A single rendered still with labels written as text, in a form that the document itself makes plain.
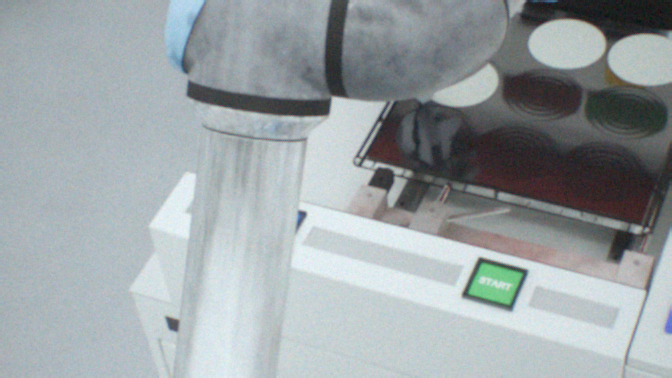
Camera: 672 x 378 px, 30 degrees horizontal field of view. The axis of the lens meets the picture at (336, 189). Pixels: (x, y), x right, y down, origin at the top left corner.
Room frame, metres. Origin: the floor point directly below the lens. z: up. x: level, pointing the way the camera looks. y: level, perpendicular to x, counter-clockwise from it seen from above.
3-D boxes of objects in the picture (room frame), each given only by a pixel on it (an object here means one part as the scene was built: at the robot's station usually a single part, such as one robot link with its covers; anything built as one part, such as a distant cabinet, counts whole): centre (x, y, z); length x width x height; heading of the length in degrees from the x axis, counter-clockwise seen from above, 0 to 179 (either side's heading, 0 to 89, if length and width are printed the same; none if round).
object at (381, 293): (0.91, -0.04, 0.89); 0.55 x 0.09 x 0.14; 61
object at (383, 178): (1.08, -0.06, 0.90); 0.04 x 0.02 x 0.03; 151
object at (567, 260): (0.95, -0.16, 0.87); 0.36 x 0.08 x 0.03; 61
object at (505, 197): (1.03, -0.19, 0.90); 0.38 x 0.01 x 0.01; 61
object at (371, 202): (1.03, -0.03, 0.89); 0.08 x 0.03 x 0.03; 151
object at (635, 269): (0.87, -0.31, 0.89); 0.08 x 0.03 x 0.03; 151
